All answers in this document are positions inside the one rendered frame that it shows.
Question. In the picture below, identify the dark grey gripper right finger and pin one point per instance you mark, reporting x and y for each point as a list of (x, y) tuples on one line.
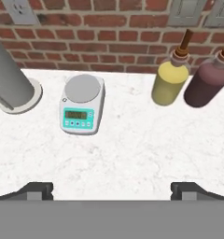
[(187, 190)]

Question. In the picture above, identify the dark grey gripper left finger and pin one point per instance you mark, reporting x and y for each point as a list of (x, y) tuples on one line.
[(36, 190)]

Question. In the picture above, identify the white kitchen scale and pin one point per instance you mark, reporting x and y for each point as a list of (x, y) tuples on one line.
[(81, 104)]

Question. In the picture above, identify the dark red vinegar bottle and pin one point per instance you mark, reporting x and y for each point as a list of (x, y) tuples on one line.
[(206, 83)]

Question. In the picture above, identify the yellow oil bottle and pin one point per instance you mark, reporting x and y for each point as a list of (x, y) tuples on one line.
[(170, 81)]

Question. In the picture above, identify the grey wall switch plate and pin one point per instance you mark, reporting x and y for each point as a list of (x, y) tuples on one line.
[(186, 11), (219, 13)]

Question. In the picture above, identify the grey wall socket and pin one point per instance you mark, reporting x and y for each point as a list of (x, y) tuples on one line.
[(22, 11)]

